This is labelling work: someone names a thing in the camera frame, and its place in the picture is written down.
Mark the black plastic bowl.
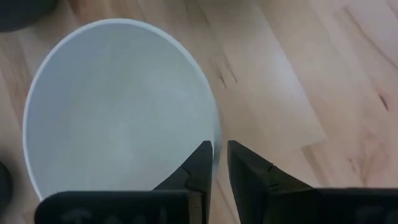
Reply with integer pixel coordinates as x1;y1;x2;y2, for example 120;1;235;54
0;0;59;32

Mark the white plastic bowl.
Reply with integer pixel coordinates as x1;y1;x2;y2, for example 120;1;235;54
22;17;222;202

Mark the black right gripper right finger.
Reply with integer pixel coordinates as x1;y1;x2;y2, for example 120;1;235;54
227;139;398;224

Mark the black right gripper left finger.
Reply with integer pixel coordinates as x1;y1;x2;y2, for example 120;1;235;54
34;140;214;224

